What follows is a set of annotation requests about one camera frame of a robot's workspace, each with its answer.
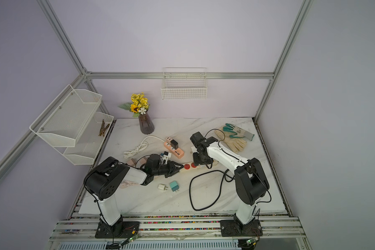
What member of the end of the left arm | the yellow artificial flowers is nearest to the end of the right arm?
the end of the left arm

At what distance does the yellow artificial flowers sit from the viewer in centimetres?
94

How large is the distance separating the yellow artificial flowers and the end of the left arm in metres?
0.32
